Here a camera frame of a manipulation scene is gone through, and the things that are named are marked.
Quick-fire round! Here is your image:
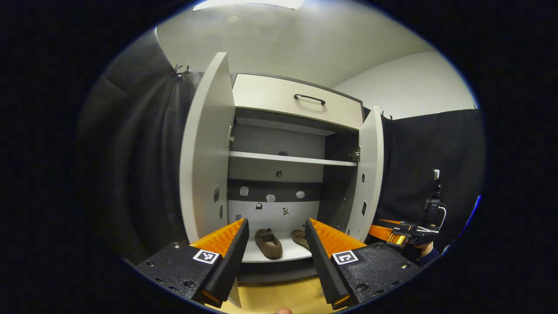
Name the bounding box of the white shoe cabinet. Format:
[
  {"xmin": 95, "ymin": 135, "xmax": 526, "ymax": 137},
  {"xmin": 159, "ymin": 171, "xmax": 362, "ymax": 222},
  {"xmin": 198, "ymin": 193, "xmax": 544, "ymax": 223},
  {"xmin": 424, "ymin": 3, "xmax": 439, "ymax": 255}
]
[{"xmin": 227, "ymin": 72, "xmax": 367, "ymax": 284}]

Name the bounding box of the ceiling light panel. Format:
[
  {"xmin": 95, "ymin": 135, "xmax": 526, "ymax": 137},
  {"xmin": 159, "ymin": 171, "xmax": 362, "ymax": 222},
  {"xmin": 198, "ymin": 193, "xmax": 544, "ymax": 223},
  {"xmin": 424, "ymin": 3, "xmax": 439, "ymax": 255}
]
[{"xmin": 193, "ymin": 0, "xmax": 306, "ymax": 11}]

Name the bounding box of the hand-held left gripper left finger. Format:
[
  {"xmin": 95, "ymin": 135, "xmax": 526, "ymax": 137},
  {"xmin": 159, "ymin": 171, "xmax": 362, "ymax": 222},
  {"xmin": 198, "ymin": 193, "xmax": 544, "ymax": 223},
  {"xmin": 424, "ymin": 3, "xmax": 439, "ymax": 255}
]
[{"xmin": 135, "ymin": 218, "xmax": 250, "ymax": 309}]

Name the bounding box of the black drawer handle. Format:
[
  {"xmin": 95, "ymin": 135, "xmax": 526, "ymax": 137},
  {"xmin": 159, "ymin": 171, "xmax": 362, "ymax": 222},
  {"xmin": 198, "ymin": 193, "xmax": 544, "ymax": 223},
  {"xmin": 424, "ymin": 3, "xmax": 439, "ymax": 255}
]
[{"xmin": 293, "ymin": 93, "xmax": 327, "ymax": 106}]

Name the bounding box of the brown shoe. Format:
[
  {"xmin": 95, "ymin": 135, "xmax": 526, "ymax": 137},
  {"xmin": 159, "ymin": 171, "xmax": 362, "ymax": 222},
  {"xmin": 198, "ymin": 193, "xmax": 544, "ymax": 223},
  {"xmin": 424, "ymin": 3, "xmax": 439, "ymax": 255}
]
[
  {"xmin": 255, "ymin": 228, "xmax": 283, "ymax": 260},
  {"xmin": 291, "ymin": 229, "xmax": 311, "ymax": 250}
]

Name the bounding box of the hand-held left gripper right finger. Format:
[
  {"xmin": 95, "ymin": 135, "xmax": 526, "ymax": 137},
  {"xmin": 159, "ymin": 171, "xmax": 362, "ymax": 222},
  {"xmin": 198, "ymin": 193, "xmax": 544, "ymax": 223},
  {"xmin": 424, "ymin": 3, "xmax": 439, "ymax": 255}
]
[{"xmin": 304, "ymin": 218, "xmax": 421, "ymax": 311}]

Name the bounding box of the white cabinet drawer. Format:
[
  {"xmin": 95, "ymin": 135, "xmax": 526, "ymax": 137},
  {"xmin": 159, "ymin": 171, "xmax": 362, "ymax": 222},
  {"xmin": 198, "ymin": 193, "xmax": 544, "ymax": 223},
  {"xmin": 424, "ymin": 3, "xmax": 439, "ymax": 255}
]
[{"xmin": 232, "ymin": 73, "xmax": 364, "ymax": 130}]

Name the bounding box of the white cabinet shelf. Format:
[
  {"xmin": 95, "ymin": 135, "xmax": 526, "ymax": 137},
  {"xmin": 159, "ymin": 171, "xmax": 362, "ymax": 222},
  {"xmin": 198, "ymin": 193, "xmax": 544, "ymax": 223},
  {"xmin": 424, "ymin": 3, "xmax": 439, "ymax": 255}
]
[{"xmin": 229, "ymin": 150, "xmax": 358, "ymax": 167}]

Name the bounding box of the white shoe cabinet door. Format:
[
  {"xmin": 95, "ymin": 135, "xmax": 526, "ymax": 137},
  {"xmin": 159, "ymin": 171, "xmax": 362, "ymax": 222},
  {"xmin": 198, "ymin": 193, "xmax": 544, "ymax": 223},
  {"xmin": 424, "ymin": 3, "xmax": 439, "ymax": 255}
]
[
  {"xmin": 344, "ymin": 106, "xmax": 385, "ymax": 242},
  {"xmin": 180, "ymin": 52, "xmax": 243, "ymax": 309}
]

